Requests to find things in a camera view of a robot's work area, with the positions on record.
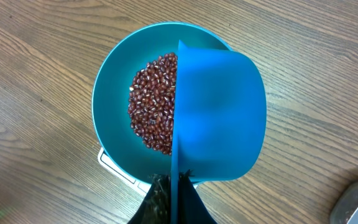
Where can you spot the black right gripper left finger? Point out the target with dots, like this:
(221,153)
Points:
(156,206)

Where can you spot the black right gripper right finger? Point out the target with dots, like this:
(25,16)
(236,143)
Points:
(191,209)

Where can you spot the red beans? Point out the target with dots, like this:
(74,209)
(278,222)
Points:
(152,103)

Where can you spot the blue measuring scoop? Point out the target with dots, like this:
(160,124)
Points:
(219,117)

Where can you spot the white digital kitchen scale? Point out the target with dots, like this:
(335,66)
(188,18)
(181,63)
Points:
(120,174)

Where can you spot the teal bowl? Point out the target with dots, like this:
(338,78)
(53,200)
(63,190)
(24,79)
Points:
(111,92)

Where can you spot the clear plastic container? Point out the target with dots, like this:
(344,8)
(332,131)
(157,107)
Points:
(345,210)

